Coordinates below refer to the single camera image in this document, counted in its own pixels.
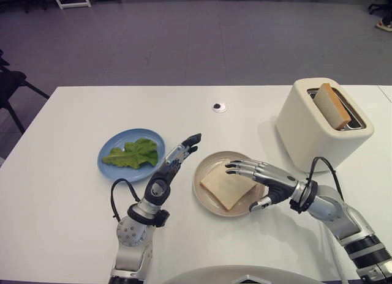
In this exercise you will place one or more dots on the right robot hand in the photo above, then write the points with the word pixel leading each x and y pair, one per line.
pixel 275 181

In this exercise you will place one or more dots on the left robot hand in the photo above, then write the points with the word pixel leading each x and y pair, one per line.
pixel 159 190

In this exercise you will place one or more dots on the green lettuce leaf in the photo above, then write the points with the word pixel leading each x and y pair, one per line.
pixel 134 154

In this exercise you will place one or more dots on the bread slice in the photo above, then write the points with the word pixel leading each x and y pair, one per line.
pixel 226 187
pixel 329 108

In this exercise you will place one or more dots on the cream toaster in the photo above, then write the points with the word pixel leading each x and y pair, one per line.
pixel 301 134

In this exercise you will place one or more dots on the beige plate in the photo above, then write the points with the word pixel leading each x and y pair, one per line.
pixel 211 164

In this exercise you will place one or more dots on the blue plate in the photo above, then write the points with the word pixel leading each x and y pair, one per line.
pixel 131 135

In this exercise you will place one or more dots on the robot body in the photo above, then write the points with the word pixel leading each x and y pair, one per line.
pixel 245 273

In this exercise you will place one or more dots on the person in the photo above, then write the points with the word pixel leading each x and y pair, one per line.
pixel 384 24

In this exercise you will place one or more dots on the black office chair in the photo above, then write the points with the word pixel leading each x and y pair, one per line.
pixel 378 7

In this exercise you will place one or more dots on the white metal frame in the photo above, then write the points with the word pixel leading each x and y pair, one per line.
pixel 75 4

